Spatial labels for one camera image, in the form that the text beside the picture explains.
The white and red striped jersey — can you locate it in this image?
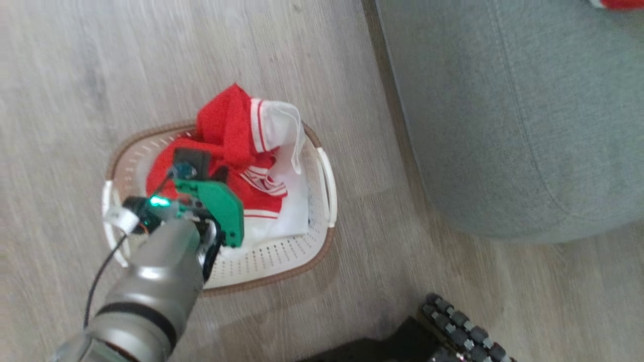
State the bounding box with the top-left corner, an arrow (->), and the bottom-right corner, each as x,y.
145,83 -> 310,252

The grey-green rounded sofa cushion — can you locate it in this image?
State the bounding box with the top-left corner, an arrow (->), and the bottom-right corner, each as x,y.
375,0 -> 644,245

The thin black cable white label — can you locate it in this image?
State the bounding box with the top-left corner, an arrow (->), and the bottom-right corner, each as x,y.
83,173 -> 177,328

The black omni wheel with rollers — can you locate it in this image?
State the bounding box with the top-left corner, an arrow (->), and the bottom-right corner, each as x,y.
422,293 -> 516,362

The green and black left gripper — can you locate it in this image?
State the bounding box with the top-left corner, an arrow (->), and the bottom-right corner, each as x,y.
148,167 -> 245,283

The white laundry basket brown rim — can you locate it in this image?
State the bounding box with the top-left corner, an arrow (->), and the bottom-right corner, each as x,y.
102,121 -> 337,297

